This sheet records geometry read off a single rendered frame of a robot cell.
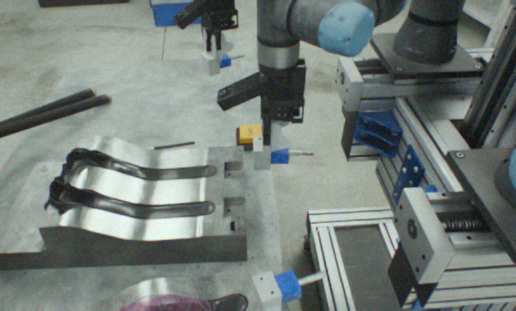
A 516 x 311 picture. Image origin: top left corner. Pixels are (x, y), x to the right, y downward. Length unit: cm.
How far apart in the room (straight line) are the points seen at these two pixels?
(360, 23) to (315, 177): 161
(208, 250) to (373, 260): 92
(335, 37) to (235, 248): 43
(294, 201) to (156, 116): 101
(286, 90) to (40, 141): 76
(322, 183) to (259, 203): 122
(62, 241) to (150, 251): 16
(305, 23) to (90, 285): 62
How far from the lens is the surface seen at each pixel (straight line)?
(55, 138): 122
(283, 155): 81
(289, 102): 71
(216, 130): 111
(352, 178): 216
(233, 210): 80
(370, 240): 163
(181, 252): 78
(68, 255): 84
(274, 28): 64
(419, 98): 105
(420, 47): 101
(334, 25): 57
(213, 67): 115
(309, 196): 202
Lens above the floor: 147
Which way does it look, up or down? 42 degrees down
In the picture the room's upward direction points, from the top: straight up
